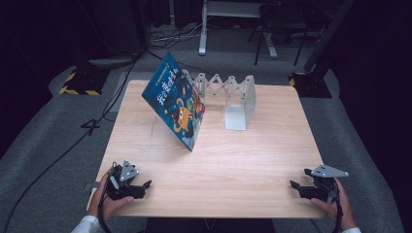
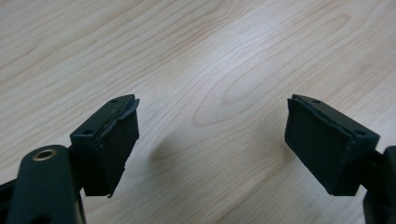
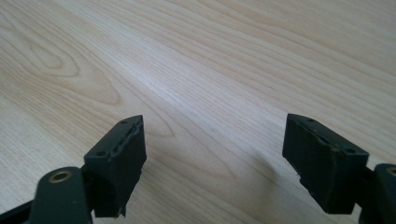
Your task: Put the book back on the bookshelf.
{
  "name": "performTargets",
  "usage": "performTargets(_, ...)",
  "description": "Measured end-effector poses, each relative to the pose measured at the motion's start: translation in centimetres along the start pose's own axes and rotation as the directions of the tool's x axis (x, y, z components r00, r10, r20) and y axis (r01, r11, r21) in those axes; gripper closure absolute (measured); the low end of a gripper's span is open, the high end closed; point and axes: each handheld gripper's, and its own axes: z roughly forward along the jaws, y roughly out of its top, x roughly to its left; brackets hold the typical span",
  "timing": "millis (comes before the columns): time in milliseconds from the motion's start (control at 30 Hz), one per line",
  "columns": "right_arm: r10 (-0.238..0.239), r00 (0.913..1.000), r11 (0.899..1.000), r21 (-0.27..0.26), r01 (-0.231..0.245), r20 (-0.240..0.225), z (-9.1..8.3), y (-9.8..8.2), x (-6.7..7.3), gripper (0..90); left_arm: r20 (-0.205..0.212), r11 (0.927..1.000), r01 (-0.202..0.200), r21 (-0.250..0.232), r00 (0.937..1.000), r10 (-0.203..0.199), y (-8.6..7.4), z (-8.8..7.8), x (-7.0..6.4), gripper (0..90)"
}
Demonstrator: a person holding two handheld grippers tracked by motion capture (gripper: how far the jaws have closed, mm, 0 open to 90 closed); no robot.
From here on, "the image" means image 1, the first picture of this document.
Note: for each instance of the black tape floor mark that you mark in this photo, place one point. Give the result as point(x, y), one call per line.
point(90, 126)

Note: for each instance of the person's right hand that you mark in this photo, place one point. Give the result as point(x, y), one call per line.
point(345, 210)

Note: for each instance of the blue cartoon picture book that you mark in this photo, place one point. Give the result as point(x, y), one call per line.
point(176, 103)

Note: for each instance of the black yellow striped stand base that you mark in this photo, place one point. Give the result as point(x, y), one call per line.
point(82, 82)
point(311, 85)

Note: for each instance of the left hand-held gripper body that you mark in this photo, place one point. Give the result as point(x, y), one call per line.
point(124, 181)

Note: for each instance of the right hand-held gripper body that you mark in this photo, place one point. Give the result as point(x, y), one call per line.
point(325, 183)

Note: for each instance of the translucent expandable book rack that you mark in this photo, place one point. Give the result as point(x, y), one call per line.
point(238, 103)

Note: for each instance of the black metal chair frame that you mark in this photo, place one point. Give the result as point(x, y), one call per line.
point(291, 26)

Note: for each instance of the white metal desk frame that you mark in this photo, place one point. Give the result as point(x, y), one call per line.
point(203, 35)

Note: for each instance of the dark slanted stand pole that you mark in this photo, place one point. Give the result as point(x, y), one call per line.
point(327, 35)

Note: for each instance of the person's left hand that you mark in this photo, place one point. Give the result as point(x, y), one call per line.
point(110, 205)

